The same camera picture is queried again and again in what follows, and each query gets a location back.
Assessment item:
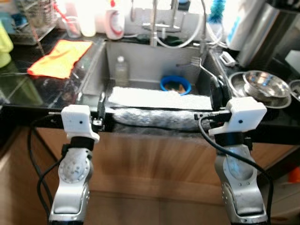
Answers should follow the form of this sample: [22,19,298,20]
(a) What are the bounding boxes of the clear glass cup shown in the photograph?
[62,15,81,39]

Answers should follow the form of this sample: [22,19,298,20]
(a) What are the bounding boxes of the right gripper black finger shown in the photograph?
[210,75,231,111]

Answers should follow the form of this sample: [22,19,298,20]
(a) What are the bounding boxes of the wide steel basin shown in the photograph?
[288,79,300,102]
[228,71,292,110]

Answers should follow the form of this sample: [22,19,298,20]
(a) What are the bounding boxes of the white plastic bottle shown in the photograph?
[79,0,98,38]

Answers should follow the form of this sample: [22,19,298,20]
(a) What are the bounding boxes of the white paper package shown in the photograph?
[226,0,265,52]

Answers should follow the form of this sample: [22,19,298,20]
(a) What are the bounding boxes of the red plastic stick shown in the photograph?
[52,1,79,29]

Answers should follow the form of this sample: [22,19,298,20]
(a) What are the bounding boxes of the orange cloth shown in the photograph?
[27,39,94,80]

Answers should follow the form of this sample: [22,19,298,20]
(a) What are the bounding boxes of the small orange object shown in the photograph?
[287,166,300,184]

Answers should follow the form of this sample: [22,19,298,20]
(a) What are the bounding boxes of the lime green container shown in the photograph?
[0,21,14,68]

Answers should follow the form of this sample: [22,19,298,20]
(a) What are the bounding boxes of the stainless steel sink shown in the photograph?
[77,39,231,109]

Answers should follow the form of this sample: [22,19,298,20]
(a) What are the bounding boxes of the small white plastic clip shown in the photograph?
[219,51,237,67]

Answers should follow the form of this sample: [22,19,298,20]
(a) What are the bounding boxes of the white drawer unit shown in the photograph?
[269,180,300,222]

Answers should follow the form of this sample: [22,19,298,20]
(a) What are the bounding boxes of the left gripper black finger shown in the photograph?
[96,91,108,120]

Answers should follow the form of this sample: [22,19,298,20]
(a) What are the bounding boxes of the blue plastic bowl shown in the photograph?
[159,75,192,96]

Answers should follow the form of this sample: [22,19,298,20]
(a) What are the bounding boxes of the clear plastic bottle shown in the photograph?
[114,56,129,88]

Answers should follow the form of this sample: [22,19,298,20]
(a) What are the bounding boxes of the white washing machine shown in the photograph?
[285,49,300,72]

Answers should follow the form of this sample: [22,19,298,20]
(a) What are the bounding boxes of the white red dish soap bottle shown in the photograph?
[104,0,127,41]

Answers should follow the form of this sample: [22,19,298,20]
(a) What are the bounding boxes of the wire dish rack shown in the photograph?
[13,0,58,46]

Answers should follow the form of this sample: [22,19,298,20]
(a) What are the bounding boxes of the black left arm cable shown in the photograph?
[27,114,65,217]

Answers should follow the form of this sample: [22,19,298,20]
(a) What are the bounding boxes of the wooden sink cabinet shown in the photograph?
[0,126,300,209]

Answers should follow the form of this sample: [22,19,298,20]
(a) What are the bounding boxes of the chrome sink faucet with sprayer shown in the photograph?
[129,0,184,48]

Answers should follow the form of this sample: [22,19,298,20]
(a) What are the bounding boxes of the blue bottle brush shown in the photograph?
[208,0,227,25]

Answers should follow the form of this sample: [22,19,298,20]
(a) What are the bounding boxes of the deep steel bowl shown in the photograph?
[242,70,291,100]

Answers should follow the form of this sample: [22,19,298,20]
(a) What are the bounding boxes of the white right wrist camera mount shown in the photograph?
[208,97,268,138]

